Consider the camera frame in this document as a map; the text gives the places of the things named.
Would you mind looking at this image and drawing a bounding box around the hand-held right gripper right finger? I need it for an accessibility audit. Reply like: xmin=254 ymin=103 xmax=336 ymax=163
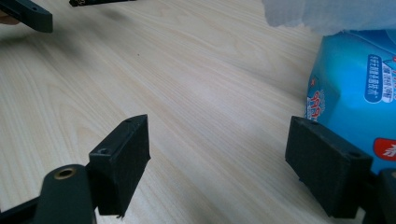
xmin=284 ymin=115 xmax=374 ymax=218

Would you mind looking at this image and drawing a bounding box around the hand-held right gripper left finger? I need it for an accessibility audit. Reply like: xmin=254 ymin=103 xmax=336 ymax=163
xmin=88 ymin=114 xmax=151 ymax=217

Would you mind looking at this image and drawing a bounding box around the blue tissue packet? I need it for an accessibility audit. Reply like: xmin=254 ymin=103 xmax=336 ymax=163
xmin=304 ymin=28 xmax=396 ymax=175

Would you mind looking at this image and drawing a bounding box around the white tissue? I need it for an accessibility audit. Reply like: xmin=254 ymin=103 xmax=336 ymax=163
xmin=261 ymin=0 xmax=396 ymax=36

